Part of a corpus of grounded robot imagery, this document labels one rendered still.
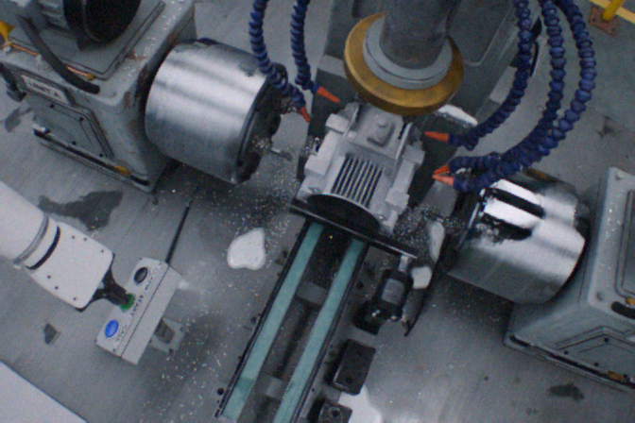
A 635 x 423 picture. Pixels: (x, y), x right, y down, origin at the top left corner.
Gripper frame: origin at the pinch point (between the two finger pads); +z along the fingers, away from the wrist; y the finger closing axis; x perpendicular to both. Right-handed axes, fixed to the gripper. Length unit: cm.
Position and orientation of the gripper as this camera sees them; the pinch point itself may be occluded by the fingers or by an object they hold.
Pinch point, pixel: (115, 295)
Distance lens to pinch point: 90.4
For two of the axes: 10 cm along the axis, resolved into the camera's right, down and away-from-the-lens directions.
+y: 3.8, -8.2, 4.3
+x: -7.8, -0.4, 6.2
